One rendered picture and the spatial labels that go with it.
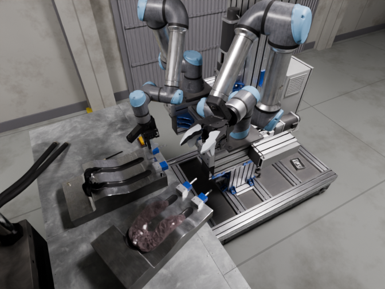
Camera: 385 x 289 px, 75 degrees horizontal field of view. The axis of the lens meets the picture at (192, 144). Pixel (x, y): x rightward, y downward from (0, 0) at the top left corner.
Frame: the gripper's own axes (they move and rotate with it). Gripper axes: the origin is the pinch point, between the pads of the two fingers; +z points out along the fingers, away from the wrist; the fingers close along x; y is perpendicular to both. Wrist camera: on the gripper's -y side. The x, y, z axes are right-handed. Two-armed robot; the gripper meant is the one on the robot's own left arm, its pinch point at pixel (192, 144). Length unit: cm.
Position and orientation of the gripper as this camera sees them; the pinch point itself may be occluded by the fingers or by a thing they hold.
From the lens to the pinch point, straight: 69.8
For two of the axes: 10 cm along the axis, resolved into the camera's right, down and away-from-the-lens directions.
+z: -6.0, 5.7, -5.7
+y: 1.1, 7.6, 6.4
